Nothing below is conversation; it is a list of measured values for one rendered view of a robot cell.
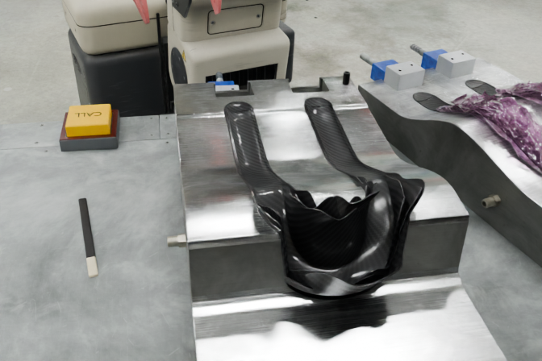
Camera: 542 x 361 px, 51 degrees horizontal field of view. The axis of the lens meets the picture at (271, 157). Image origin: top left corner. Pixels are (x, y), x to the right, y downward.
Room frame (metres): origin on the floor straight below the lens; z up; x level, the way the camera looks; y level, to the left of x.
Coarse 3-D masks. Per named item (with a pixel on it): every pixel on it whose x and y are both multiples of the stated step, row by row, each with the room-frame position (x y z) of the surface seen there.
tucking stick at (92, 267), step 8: (80, 200) 0.56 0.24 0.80; (80, 208) 0.54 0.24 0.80; (88, 216) 0.53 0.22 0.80; (88, 224) 0.51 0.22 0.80; (88, 232) 0.50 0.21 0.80; (88, 240) 0.48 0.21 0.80; (88, 248) 0.47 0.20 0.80; (88, 256) 0.46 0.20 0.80; (88, 264) 0.45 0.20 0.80; (96, 264) 0.45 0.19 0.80; (88, 272) 0.43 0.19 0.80; (96, 272) 0.43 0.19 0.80
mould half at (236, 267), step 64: (192, 128) 0.61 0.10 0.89; (192, 192) 0.43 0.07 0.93; (320, 192) 0.43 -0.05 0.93; (448, 192) 0.44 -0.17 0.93; (192, 256) 0.35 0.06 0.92; (256, 256) 0.36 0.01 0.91; (448, 256) 0.40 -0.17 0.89; (192, 320) 0.38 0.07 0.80; (256, 320) 0.33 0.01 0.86; (320, 320) 0.34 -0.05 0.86; (384, 320) 0.34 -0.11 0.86; (448, 320) 0.34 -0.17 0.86
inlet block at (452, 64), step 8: (416, 48) 0.96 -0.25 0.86; (424, 56) 0.91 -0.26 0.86; (432, 56) 0.90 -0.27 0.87; (440, 56) 0.87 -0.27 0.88; (448, 56) 0.87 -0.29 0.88; (456, 56) 0.87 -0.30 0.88; (464, 56) 0.87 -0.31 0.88; (472, 56) 0.88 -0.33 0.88; (424, 64) 0.91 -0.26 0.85; (432, 64) 0.89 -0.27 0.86; (440, 64) 0.87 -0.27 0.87; (448, 64) 0.86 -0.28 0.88; (456, 64) 0.85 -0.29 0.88; (464, 64) 0.86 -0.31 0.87; (472, 64) 0.87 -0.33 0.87; (440, 72) 0.87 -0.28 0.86; (448, 72) 0.85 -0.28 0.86; (456, 72) 0.85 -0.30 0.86; (464, 72) 0.86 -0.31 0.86; (472, 72) 0.87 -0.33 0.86
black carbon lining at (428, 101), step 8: (472, 80) 0.85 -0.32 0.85; (472, 88) 0.83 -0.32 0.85; (480, 88) 0.83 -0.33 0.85; (488, 88) 0.82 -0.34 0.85; (496, 88) 0.82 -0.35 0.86; (416, 96) 0.78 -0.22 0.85; (424, 96) 0.79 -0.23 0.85; (432, 96) 0.78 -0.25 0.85; (496, 96) 0.80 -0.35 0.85; (504, 96) 0.79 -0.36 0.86; (512, 96) 0.75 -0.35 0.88; (424, 104) 0.76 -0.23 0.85; (432, 104) 0.77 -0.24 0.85; (440, 104) 0.76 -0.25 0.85; (448, 104) 0.76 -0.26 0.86
